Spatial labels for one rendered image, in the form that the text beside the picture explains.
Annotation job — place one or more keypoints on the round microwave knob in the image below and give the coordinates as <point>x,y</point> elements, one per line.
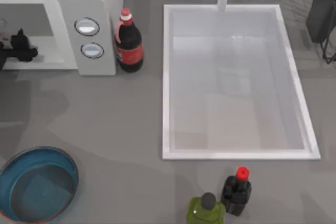
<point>86,27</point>
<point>92,50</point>

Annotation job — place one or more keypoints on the pale microwave oven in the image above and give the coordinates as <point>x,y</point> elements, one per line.
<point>105,37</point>

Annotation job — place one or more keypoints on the dark bottle with red label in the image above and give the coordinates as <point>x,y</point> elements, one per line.
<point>129,48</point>

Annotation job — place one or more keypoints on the blue round basin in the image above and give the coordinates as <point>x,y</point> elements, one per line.
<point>39,184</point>

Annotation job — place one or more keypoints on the white sink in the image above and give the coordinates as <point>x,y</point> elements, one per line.
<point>231,90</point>

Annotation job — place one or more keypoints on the green bottle with grey cap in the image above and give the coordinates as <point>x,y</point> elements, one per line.
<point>206,211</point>

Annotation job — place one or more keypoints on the black bottle with red cap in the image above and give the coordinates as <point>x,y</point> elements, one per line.
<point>236,195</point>

